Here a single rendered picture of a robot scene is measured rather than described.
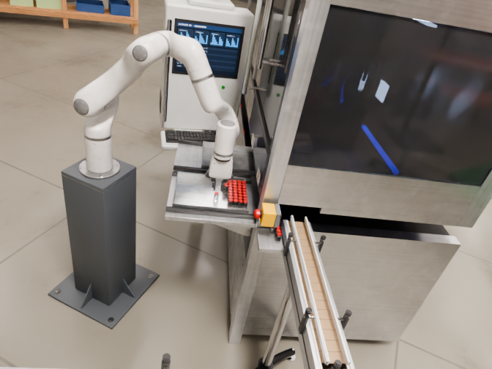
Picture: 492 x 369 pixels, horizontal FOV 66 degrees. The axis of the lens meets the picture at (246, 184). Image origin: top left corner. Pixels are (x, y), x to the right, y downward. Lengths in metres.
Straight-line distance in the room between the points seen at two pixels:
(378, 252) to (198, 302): 1.15
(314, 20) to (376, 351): 1.95
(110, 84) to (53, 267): 1.42
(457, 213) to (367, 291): 0.60
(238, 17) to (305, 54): 1.06
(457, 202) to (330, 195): 0.57
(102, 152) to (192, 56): 0.68
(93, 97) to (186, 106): 0.87
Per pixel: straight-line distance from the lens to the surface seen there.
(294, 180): 1.56
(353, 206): 1.71
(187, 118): 2.51
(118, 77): 1.67
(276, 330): 1.89
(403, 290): 2.22
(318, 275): 1.49
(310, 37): 1.33
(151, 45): 1.53
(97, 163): 1.92
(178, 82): 2.41
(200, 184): 1.88
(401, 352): 2.69
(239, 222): 1.69
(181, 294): 2.52
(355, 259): 1.94
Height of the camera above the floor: 1.95
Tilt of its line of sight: 34 degrees down
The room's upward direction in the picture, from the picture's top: 11 degrees clockwise
